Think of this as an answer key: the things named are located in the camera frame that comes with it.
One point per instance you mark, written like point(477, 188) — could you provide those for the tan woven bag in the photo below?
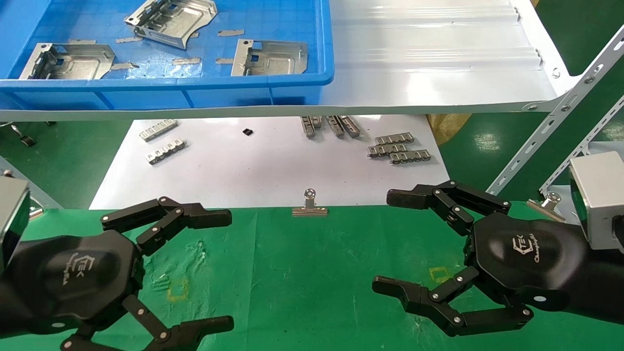
point(448, 127)

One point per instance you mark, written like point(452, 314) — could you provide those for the white shelf board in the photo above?
point(429, 73)

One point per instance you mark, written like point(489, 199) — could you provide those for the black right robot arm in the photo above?
point(609, 292)

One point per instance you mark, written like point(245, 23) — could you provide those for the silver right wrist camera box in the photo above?
point(597, 195)

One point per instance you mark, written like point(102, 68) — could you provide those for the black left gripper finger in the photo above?
point(204, 327)
point(204, 218)

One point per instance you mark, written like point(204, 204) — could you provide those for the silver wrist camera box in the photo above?
point(597, 195)
point(9, 214)

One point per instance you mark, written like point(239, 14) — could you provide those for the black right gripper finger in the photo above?
point(404, 292)
point(409, 197)

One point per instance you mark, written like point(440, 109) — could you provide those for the stamped sheet metal bracket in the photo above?
point(180, 24)
point(278, 61)
point(78, 63)

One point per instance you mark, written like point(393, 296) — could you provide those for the small metal connector strip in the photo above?
point(158, 130)
point(317, 122)
point(385, 150)
point(409, 157)
point(351, 126)
point(165, 151)
point(307, 127)
point(394, 138)
point(335, 126)

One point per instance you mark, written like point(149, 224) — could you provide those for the green table cloth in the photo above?
point(317, 282)

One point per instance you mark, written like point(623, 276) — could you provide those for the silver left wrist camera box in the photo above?
point(9, 214)

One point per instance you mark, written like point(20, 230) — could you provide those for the white slotted angle rail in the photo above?
point(585, 146)
point(551, 122)

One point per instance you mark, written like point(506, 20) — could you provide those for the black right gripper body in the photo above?
point(529, 253)

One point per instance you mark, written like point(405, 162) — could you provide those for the white paper sheet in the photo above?
point(268, 170)

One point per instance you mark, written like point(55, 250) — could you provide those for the grey metal frame beam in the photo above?
point(44, 197)

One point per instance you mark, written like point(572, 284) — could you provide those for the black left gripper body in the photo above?
point(73, 273)

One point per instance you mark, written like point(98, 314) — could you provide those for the blue plastic bin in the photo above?
point(273, 19)

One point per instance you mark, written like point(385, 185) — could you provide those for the black caster wheel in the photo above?
point(27, 140)

